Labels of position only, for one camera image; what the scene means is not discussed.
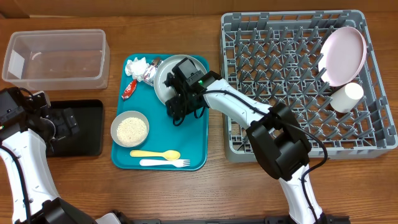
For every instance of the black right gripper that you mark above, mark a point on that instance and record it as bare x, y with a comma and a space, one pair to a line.
176, 109

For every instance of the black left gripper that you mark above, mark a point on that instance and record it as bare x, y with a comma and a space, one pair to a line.
64, 129

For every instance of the grey plate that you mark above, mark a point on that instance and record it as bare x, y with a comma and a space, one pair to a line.
165, 93

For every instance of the yellow plastic spoon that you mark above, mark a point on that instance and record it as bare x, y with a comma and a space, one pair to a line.
169, 155

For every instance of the grey bowl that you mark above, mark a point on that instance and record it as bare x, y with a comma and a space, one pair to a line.
122, 116

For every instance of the white plastic fork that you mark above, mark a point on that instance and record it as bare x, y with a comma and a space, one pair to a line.
155, 162

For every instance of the pink plate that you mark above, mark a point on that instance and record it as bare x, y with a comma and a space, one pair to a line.
344, 53

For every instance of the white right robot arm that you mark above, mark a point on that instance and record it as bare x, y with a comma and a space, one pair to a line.
280, 145

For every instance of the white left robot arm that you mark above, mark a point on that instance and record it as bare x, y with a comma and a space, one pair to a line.
35, 197

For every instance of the grey dishwasher rack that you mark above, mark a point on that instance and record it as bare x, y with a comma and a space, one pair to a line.
274, 57

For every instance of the black plastic tray bin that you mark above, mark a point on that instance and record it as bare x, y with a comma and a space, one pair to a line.
89, 115

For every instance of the crumpled silver foil wrapper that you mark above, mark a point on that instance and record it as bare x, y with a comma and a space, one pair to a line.
150, 72

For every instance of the teal serving tray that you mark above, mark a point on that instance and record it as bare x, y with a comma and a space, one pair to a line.
190, 139

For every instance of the red sauce packet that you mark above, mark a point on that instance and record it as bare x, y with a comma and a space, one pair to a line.
130, 89

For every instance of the crumpled white tissue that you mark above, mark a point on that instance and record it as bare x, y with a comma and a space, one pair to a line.
136, 68

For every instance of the clear plastic bin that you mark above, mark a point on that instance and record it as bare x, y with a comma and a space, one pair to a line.
76, 59

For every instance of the white cup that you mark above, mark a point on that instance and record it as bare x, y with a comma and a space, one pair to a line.
345, 99

